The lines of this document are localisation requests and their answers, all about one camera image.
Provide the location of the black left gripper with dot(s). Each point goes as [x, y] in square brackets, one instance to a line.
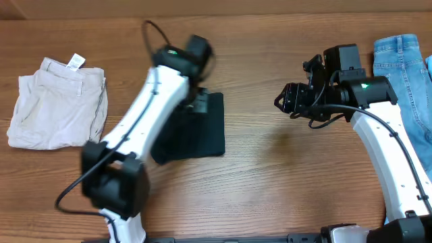
[202, 106]

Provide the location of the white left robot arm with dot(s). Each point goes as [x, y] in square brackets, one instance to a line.
[113, 175]

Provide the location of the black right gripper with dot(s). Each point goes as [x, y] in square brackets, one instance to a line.
[291, 98]

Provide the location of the light blue cloth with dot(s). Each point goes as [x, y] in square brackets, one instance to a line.
[428, 62]

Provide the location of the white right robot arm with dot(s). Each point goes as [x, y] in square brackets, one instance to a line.
[374, 114]

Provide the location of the black t-shirt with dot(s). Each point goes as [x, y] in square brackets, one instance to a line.
[187, 135]

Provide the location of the beige folded pants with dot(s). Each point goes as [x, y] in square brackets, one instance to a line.
[59, 105]

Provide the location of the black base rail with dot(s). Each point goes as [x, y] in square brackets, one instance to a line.
[290, 238]

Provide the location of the blue denim jeans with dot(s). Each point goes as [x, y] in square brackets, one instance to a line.
[399, 59]

